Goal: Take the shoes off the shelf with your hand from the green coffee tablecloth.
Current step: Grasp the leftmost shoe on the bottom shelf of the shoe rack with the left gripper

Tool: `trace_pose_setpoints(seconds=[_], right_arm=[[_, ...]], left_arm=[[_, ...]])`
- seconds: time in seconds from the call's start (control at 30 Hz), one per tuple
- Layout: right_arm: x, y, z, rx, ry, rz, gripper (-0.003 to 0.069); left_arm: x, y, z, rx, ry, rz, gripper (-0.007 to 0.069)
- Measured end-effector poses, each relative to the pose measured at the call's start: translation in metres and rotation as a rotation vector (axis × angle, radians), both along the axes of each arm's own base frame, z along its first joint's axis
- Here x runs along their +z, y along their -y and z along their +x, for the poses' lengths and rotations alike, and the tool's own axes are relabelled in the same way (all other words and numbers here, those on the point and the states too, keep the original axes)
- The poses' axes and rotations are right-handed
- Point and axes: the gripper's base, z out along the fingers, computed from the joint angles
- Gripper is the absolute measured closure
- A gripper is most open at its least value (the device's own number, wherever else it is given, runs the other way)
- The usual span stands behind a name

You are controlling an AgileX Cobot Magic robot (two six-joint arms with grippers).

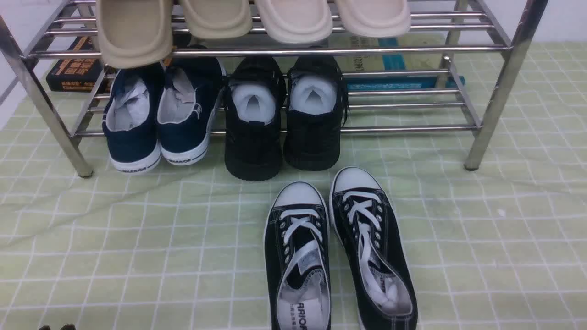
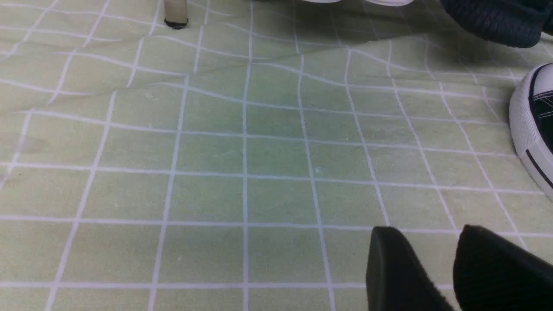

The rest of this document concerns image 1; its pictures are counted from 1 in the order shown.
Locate green checkered tablecloth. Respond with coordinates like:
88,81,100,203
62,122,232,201
0,43,586,330

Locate black sneaker on rack right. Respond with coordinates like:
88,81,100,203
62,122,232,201
283,54,349,171

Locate black canvas laced shoe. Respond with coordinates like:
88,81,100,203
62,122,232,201
263,181,332,330
329,167,419,330

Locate black sneaker on rack left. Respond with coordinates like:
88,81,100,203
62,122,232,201
222,56,287,182

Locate navy slip-on shoe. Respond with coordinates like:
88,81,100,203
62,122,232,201
101,62,164,175
156,56,226,166

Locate black canvas laced shoe right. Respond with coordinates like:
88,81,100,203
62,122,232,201
329,167,419,330

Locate black orange book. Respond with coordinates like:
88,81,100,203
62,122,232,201
46,33,192,93

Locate blue beige book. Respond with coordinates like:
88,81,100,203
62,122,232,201
323,32,443,91

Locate cream slipper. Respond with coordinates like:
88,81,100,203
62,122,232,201
335,0,411,38
254,0,333,44

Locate black sneaker on rack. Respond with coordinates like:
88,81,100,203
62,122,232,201
222,56,287,182
283,54,349,171

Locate black canvas laced shoe left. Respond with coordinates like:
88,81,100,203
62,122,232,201
263,181,332,330

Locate tan slipper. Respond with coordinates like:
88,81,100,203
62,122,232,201
179,0,252,39
96,0,173,69

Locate cream slipper far right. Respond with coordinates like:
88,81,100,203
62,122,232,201
335,0,411,38

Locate silver metal shoe rack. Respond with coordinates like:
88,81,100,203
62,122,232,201
1,0,548,178

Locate tan slipper far left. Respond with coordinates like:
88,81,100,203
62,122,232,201
96,0,173,69

